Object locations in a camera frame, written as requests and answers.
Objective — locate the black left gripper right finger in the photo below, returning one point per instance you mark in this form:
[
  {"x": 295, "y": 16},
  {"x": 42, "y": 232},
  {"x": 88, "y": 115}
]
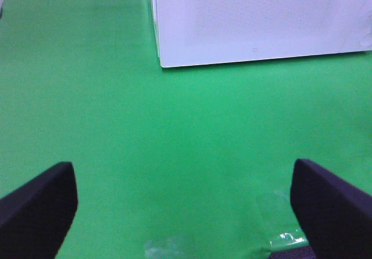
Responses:
[{"x": 334, "y": 214}]

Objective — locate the clear tape piece left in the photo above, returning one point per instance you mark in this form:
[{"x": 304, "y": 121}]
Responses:
[{"x": 173, "y": 247}]

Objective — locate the clear tape piece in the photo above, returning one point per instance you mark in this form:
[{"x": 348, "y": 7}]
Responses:
[
  {"x": 173, "y": 247},
  {"x": 280, "y": 226}
]

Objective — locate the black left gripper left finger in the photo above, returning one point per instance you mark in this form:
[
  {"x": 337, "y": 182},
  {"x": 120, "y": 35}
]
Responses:
[{"x": 36, "y": 217}]

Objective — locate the green table mat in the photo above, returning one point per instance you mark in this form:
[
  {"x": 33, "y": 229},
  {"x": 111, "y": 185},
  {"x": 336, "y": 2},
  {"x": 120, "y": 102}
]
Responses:
[{"x": 162, "y": 153}]

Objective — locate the white microwave door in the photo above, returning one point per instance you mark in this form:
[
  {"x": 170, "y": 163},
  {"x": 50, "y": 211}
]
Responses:
[{"x": 202, "y": 32}]

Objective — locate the clear tape piece centre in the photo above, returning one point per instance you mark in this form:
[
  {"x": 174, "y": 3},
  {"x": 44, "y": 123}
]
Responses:
[{"x": 280, "y": 226}]

